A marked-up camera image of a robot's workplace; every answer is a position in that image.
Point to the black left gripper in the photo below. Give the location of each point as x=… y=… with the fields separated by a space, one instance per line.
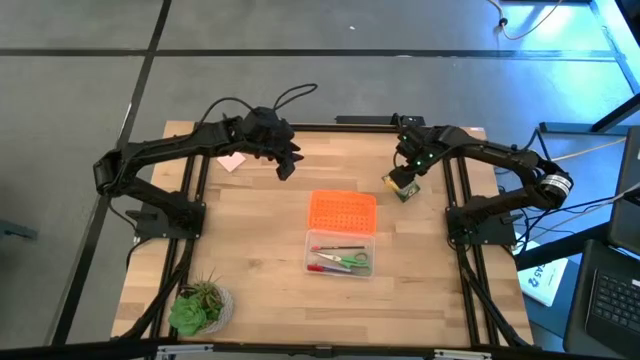
x=265 y=135

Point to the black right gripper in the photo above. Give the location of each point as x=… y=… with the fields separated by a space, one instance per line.
x=417 y=147

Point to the yellow green crayon box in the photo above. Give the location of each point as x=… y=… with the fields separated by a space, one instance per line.
x=409 y=192

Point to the pink sticky notes pad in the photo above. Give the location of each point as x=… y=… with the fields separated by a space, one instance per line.
x=231 y=164

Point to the pencil with pink eraser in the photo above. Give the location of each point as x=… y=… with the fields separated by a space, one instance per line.
x=340 y=247

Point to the purple pen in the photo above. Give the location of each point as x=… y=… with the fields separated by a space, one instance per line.
x=342 y=270

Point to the red pen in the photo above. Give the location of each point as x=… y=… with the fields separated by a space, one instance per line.
x=315 y=268

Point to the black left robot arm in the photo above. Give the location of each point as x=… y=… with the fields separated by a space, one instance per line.
x=165 y=145

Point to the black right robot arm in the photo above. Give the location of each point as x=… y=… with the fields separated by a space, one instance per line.
x=500 y=152

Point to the black power strip bar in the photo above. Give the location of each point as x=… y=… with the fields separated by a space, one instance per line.
x=370 y=120

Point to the orange pencil box lid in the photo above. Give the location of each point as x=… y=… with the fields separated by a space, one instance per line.
x=343 y=211

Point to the clear plastic pencil box base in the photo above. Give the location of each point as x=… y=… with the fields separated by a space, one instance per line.
x=310 y=257

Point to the white printed booklet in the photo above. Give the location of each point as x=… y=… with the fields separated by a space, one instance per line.
x=545 y=280

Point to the black office desk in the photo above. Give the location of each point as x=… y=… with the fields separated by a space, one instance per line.
x=575 y=128

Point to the potted green succulent plant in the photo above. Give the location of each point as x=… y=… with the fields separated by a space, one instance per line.
x=190 y=312

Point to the dark laptop lid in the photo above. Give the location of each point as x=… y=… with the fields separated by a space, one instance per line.
x=627 y=200

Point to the black laptop with keyboard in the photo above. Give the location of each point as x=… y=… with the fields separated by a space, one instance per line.
x=615 y=300

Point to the black gantry bar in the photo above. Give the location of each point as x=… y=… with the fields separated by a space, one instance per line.
x=75 y=350

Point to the black aluminium table frame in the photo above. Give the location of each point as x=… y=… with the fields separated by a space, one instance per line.
x=325 y=127

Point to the silver metal bracket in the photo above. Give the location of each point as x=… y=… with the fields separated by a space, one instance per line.
x=185 y=349
x=462 y=354

